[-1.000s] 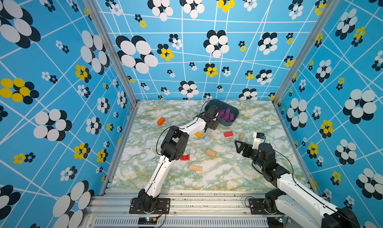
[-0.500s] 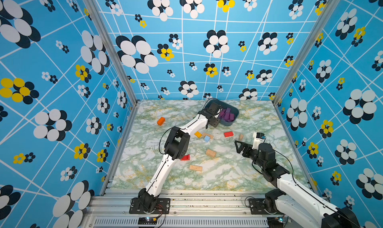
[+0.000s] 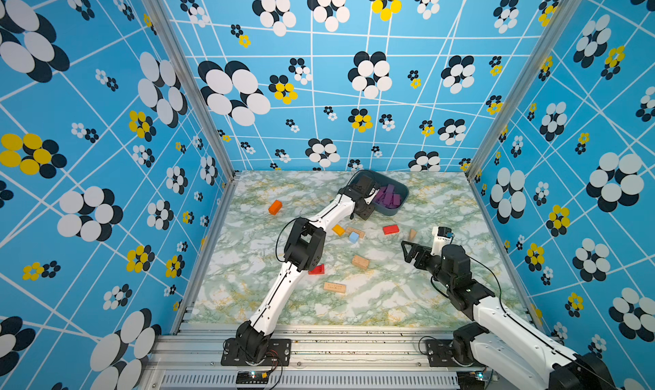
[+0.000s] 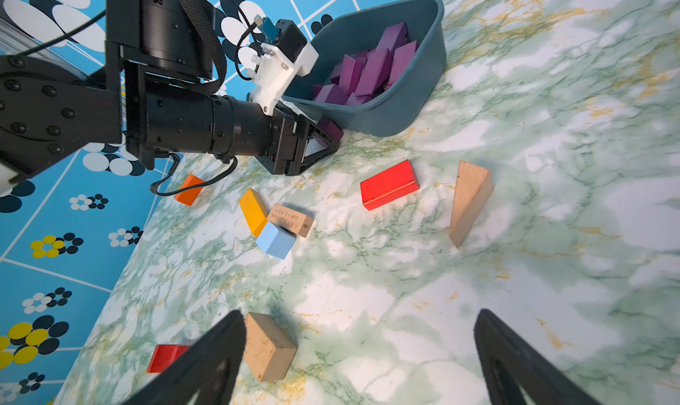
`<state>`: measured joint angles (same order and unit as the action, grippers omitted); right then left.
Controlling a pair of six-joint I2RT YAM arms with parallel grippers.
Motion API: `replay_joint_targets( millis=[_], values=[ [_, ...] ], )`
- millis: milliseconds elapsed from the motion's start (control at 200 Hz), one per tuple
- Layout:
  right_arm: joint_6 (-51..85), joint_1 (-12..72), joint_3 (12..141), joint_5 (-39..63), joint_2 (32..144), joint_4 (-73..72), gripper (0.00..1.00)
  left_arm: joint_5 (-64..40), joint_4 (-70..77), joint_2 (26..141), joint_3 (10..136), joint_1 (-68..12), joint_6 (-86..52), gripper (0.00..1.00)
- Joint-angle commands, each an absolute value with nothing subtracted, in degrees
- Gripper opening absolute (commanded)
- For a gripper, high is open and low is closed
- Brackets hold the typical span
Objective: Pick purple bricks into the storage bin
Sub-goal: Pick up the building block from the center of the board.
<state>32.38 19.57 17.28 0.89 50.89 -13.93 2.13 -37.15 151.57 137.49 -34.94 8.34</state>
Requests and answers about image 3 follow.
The orange brick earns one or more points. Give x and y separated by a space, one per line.
275 207

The aluminium front rail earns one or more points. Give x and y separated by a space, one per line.
329 357

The natural wood brick front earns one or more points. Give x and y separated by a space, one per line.
336 288

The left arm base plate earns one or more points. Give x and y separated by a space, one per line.
276 352

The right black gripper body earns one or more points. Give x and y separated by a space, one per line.
434 268

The red arch brick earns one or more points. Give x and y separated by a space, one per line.
319 270

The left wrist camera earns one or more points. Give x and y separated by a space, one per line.
363 183

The yellow long brick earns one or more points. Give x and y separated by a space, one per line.
339 230

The red flat brick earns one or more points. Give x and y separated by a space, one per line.
389 230

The purple cube brick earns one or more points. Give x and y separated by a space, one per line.
389 196

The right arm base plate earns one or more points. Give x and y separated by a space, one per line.
440 353

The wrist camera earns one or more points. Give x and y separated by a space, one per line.
363 183
442 236

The engraved natural wood brick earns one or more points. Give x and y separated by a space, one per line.
351 231

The natural wood square brick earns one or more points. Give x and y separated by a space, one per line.
360 262

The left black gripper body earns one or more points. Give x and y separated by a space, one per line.
366 210

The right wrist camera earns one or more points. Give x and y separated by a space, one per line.
442 236

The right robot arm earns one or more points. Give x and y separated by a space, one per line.
497 337

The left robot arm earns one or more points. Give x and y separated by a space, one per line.
302 252

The dark teal storage bin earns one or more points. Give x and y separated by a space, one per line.
401 193

